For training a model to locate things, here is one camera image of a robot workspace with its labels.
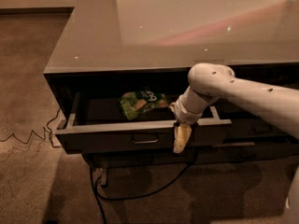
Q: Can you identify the dark grey drawer cabinet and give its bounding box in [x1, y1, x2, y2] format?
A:
[44, 0, 299, 153]

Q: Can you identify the thin black zigzag cable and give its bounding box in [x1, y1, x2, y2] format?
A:
[0, 108, 64, 150]

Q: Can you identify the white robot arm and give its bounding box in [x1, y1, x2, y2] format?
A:
[171, 63, 299, 139]

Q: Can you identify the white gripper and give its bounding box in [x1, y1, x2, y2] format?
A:
[169, 99, 203, 154]

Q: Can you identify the green snack bag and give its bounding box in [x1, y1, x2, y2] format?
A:
[120, 90, 168, 120]

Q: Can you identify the thick black cable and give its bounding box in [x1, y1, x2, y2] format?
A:
[89, 152, 199, 224]

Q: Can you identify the grey drawer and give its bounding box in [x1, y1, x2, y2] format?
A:
[224, 119, 289, 139]
[83, 149, 197, 168]
[55, 91, 233, 155]
[195, 143, 299, 164]

